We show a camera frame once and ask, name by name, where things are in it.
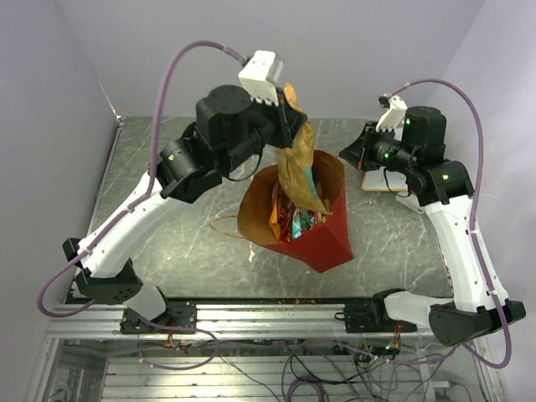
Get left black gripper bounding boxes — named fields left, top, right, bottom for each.
left=220, top=83, right=307, bottom=173

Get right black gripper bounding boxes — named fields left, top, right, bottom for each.
left=339, top=121, right=417, bottom=174

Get Doritos chip bag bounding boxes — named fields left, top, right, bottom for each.
left=274, top=82, right=334, bottom=215

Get red brown paper bag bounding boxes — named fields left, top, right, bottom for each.
left=235, top=150, right=353, bottom=273

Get orange Kettle chip bag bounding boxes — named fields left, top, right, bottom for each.
left=269, top=182, right=294, bottom=244

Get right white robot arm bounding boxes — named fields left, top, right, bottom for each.
left=339, top=106, right=526, bottom=346

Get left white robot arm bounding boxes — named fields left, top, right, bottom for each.
left=64, top=85, right=307, bottom=332

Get white notepad board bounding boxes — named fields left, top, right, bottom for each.
left=362, top=167, right=408, bottom=193

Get teal snack packet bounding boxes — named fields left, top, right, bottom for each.
left=291, top=207, right=312, bottom=239

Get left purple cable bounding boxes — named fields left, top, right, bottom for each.
left=37, top=40, right=252, bottom=317

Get purple cable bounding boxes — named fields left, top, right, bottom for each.
left=37, top=40, right=252, bottom=317
left=389, top=78, right=513, bottom=369

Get aluminium rail frame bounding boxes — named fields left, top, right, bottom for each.
left=46, top=299, right=504, bottom=401

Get loose wires under table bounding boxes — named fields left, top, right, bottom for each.
left=137, top=326, right=461, bottom=402

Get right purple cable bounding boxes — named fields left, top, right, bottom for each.
left=389, top=78, right=513, bottom=369

